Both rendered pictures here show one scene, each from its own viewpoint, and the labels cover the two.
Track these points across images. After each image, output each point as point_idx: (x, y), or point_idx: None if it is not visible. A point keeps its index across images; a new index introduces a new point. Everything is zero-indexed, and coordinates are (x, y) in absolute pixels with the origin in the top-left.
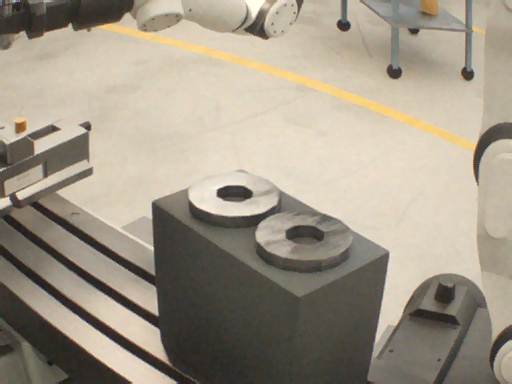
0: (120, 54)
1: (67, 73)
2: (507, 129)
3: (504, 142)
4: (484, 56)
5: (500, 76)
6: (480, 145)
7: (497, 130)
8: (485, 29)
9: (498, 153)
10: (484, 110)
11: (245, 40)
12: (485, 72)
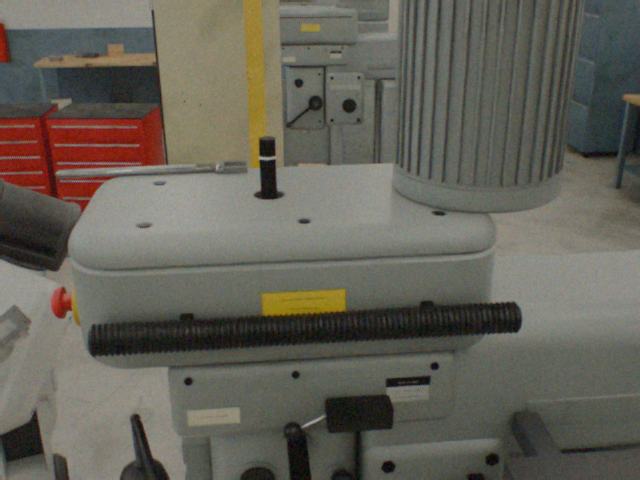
0: None
1: None
2: (60, 465)
3: (72, 466)
4: (48, 444)
5: (49, 445)
6: None
7: (61, 472)
8: (56, 420)
9: (75, 475)
10: (53, 475)
11: None
12: (49, 453)
